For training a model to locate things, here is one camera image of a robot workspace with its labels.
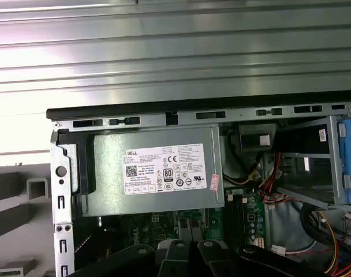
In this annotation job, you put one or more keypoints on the black open PC case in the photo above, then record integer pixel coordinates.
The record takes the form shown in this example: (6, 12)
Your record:
(152, 119)

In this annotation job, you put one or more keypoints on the black plastic case bracket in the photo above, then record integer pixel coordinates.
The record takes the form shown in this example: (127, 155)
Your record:
(250, 138)

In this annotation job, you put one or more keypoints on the grey parts rack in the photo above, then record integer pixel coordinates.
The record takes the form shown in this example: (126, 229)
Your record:
(11, 184)

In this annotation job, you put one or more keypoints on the grey metal drive cage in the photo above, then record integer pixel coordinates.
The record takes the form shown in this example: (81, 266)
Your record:
(333, 150)

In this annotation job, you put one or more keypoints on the black RAM slot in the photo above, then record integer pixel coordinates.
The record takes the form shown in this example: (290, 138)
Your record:
(230, 219)
(240, 219)

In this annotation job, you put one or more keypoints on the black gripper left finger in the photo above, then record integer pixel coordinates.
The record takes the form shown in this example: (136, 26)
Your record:
(175, 259)

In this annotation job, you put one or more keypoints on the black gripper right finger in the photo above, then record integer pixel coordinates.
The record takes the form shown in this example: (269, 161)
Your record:
(218, 262)

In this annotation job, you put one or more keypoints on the metal socket cover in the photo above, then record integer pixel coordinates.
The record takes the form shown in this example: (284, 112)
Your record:
(198, 231)

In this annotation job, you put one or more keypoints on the grey Dell power supply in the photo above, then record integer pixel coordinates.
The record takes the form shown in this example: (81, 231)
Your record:
(169, 138)

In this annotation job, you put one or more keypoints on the green motherboard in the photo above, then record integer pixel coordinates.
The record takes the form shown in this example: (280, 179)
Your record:
(257, 202)

